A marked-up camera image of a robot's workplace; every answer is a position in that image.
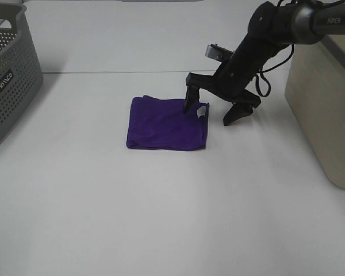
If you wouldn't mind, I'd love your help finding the purple towel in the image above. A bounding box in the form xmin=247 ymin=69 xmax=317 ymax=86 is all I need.
xmin=126 ymin=95 xmax=210 ymax=151

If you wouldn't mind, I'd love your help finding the grey perforated plastic basket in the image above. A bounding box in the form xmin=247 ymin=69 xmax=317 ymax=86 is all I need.
xmin=0 ymin=3 xmax=43 ymax=143

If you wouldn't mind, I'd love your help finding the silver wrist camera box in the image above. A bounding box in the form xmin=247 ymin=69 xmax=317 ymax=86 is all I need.
xmin=205 ymin=44 xmax=233 ymax=62

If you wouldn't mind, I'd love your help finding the beige plastic basket grey rim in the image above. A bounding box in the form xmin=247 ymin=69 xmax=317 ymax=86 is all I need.
xmin=285 ymin=35 xmax=345 ymax=190

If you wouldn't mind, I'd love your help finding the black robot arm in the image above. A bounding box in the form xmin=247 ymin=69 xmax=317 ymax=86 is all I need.
xmin=183 ymin=1 xmax=345 ymax=126

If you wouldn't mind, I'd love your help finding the black cable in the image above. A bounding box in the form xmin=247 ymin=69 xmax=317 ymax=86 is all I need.
xmin=254 ymin=43 xmax=294 ymax=98

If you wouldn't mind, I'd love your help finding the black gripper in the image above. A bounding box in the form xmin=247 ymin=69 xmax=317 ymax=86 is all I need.
xmin=183 ymin=34 xmax=279 ymax=126

